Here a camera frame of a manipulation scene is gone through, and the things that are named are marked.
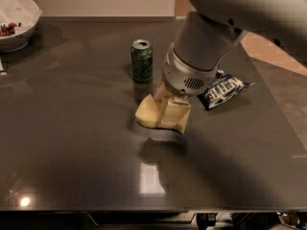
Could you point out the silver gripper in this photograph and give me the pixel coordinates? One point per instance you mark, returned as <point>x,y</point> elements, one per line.
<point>182,76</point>

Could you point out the yellow sponge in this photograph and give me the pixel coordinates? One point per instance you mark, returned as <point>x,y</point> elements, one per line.
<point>148,113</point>

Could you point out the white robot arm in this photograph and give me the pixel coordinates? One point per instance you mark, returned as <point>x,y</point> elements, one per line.
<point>212,29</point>

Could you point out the green soda can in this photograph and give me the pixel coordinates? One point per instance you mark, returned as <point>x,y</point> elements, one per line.
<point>141,53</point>

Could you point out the blue kettle chips bag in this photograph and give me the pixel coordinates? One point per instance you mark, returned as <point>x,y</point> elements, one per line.
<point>222,89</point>

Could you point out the white bowl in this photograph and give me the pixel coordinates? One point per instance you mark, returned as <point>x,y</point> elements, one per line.
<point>22,34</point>

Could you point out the white napkin in bowl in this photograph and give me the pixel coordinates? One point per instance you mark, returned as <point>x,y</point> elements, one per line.
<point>11,11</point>

